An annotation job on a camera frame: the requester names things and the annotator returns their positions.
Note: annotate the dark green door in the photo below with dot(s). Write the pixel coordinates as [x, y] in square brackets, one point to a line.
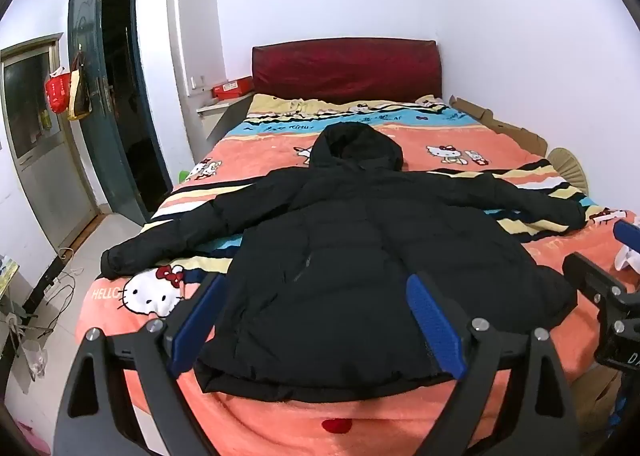
[112, 161]

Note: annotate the straw hand fan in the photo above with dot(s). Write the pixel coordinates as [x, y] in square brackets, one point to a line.
[567, 166]

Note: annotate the red box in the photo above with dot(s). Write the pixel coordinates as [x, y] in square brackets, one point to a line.
[232, 87]

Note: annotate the cartoon cat printed blanket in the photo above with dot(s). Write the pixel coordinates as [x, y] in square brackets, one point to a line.
[260, 146]

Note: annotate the red plastic bag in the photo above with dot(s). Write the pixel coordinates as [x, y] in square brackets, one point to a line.
[56, 93]

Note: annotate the yellow shopping bag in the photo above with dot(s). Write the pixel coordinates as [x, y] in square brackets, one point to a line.
[79, 96]

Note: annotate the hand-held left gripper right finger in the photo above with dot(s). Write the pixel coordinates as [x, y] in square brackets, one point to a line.
[430, 318]

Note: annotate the black hooded puffer jacket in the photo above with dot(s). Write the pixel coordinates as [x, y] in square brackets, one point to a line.
[350, 246]

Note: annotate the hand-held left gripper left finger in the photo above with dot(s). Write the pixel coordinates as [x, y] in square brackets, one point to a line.
[200, 308]

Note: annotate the white bedside shelf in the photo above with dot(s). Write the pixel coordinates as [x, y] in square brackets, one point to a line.
[220, 108]

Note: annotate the grey metal door with window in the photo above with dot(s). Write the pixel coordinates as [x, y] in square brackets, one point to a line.
[50, 176]

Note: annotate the brown cardboard sheet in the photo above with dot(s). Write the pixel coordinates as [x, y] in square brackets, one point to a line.
[520, 133]

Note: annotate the white wall switch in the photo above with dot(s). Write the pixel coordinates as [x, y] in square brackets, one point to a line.
[198, 82]

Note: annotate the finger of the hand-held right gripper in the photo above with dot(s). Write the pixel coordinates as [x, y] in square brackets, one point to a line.
[630, 236]
[592, 278]

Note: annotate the clear plastic bag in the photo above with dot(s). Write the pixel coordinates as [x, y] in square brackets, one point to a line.
[36, 361]

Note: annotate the dark red headboard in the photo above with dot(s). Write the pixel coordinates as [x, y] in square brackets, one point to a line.
[345, 68]

